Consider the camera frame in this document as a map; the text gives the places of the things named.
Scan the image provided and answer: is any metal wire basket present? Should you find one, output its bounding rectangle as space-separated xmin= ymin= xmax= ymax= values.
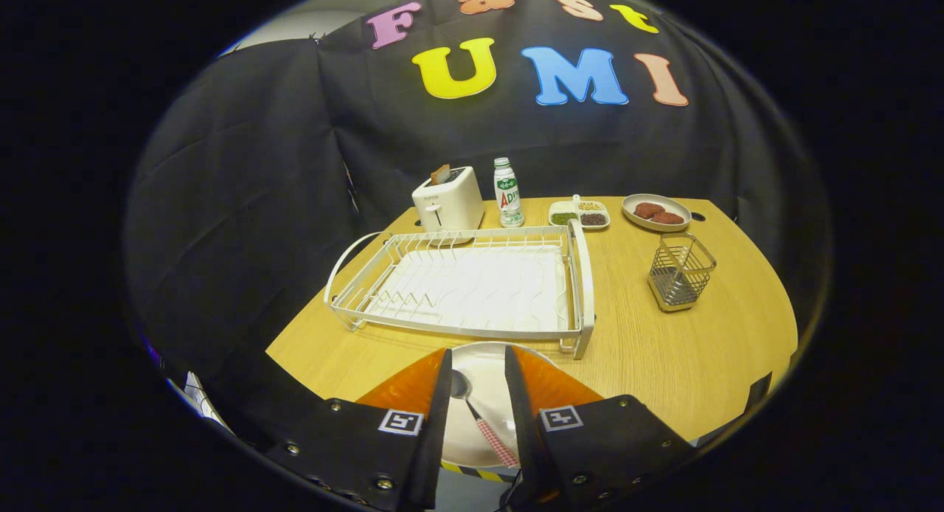
xmin=648 ymin=232 xmax=718 ymax=313

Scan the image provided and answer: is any white toaster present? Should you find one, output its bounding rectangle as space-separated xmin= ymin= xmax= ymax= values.
xmin=412 ymin=166 xmax=485 ymax=245

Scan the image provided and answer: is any white divided dish with beans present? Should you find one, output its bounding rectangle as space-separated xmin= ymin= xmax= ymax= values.
xmin=548 ymin=195 xmax=611 ymax=231

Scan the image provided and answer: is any spoon with red checked handle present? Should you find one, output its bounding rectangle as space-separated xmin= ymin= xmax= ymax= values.
xmin=451 ymin=369 xmax=520 ymax=468

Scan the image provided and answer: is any black table edge clamp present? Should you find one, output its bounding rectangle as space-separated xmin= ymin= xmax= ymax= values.
xmin=745 ymin=372 xmax=773 ymax=413

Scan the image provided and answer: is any white wire dish rack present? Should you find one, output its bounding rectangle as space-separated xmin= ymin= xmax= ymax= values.
xmin=324 ymin=218 xmax=596 ymax=361

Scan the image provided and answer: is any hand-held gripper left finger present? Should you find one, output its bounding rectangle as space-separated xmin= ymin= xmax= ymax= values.
xmin=254 ymin=347 xmax=453 ymax=511

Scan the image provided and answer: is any yellow black striped tape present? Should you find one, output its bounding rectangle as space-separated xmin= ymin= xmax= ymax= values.
xmin=440 ymin=460 xmax=513 ymax=483

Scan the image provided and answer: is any beige plate with meat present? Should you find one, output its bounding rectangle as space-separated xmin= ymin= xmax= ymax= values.
xmin=622 ymin=193 xmax=693 ymax=233

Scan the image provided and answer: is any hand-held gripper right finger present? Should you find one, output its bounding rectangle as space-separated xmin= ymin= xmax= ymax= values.
xmin=504 ymin=345 xmax=698 ymax=511

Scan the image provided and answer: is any white bottle with green label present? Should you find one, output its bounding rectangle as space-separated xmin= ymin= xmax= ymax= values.
xmin=493 ymin=156 xmax=525 ymax=228

